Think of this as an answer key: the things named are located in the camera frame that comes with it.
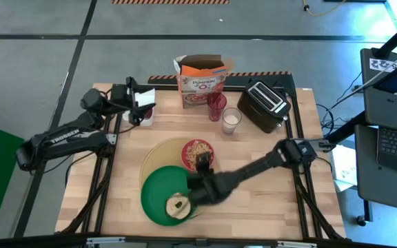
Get white printed label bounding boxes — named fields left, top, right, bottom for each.
left=368, top=57, right=397, bottom=74

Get black hazard-striped cable ramp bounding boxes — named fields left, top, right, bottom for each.
left=147, top=71, right=293, bottom=87

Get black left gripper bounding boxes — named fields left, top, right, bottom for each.
left=110, top=76, right=157, bottom=126

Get toasted bagel half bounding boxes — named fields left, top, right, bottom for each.
left=165, top=192, right=192, bottom=220

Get orange plastic bowl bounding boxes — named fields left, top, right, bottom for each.
left=181, top=138, right=216, bottom=172

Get yellow floor cable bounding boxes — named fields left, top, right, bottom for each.
left=301, top=0, right=348, bottom=18

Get clear glass of milk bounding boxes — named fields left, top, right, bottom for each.
left=221, top=107, right=243, bottom=136

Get black two-slot toaster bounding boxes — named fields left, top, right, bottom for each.
left=236, top=79, right=292, bottom=135

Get white paper sheet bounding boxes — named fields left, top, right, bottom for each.
left=328, top=143, right=358, bottom=193

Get round woven straw placemat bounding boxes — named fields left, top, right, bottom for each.
left=139, top=137, right=201, bottom=194

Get black cable bundle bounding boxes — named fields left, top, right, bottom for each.
left=316, top=71, right=363, bottom=138

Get red translucent tumbler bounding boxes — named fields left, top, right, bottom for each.
left=206, top=92, right=228, bottom=123

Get green plastic plate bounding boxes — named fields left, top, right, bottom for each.
left=140, top=165, right=203, bottom=227

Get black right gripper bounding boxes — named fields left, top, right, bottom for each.
left=186, top=152, right=221, bottom=194

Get orange pumpkin cereal box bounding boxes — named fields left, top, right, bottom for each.
left=172, top=54, right=236, bottom=110

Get grey equipment cart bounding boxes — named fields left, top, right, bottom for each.
left=354, top=47, right=397, bottom=215

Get white rectangular container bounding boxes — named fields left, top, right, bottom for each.
left=122, top=88, right=156, bottom=127

